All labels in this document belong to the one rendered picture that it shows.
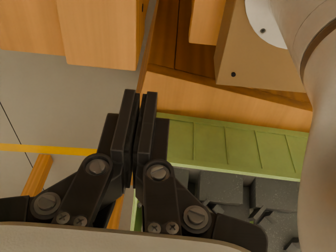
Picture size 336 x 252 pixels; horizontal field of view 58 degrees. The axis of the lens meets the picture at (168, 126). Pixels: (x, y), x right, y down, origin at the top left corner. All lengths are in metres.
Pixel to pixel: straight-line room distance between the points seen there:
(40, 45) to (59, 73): 1.22
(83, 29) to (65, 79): 1.32
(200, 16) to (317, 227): 0.44
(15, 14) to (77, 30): 0.12
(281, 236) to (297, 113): 0.39
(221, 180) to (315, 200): 0.68
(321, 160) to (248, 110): 0.57
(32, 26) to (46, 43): 0.04
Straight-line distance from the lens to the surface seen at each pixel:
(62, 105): 2.05
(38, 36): 0.66
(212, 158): 0.76
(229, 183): 0.95
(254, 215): 0.96
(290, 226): 1.06
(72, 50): 0.62
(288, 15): 0.41
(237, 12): 0.51
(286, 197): 1.01
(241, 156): 0.79
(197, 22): 0.61
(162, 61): 0.80
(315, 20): 0.35
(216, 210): 0.93
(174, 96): 0.80
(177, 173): 0.93
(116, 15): 0.56
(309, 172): 0.29
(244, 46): 0.54
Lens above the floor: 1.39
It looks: 44 degrees down
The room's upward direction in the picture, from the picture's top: 175 degrees counter-clockwise
